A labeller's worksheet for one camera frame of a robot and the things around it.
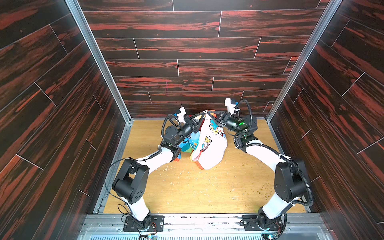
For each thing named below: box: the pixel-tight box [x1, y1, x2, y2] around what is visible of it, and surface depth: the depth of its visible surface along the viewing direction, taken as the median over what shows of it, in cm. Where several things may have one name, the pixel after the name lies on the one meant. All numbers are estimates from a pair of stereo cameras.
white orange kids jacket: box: [179, 109, 228, 170], surface depth 86 cm
